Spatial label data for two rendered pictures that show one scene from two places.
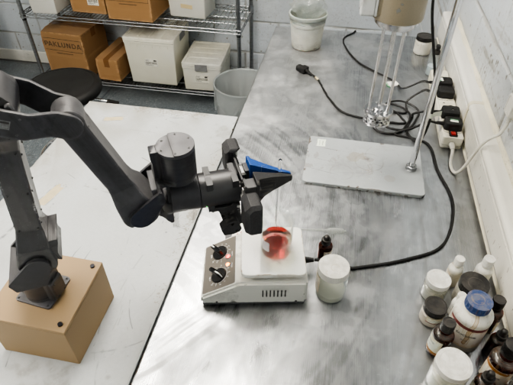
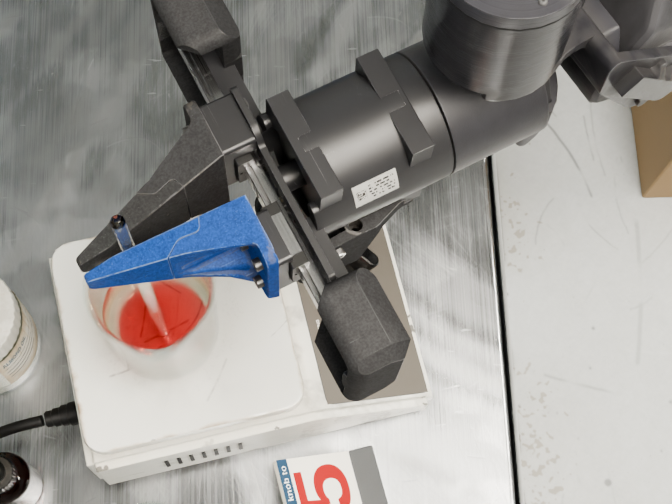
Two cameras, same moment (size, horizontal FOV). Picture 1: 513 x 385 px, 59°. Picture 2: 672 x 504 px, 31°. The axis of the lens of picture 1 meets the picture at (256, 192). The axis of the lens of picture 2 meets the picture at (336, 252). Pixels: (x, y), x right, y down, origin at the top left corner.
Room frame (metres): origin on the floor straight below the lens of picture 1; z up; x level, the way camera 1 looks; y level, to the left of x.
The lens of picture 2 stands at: (0.75, -0.01, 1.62)
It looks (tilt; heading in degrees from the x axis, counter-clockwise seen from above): 72 degrees down; 159
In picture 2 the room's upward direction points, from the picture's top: 8 degrees clockwise
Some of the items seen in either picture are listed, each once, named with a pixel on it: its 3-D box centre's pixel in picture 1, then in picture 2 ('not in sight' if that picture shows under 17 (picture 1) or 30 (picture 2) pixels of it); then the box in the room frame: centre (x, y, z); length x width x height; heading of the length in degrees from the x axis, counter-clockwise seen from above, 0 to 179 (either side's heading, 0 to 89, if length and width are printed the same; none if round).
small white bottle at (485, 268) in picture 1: (482, 271); not in sight; (0.56, -0.44, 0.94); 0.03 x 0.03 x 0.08
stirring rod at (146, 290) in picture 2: (277, 204); (147, 292); (0.59, -0.04, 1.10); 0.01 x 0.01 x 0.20
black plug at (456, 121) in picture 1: (449, 123); not in sight; (1.06, -0.53, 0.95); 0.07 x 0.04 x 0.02; 79
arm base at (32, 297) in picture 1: (40, 279); not in sight; (0.47, 0.36, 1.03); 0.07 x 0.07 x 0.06; 75
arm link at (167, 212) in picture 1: (177, 194); (490, 82); (0.54, 0.13, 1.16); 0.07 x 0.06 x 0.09; 105
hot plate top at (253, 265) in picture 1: (272, 251); (176, 326); (0.57, -0.03, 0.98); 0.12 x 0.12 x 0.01; 1
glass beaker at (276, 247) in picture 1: (276, 234); (158, 314); (0.58, -0.04, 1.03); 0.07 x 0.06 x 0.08; 177
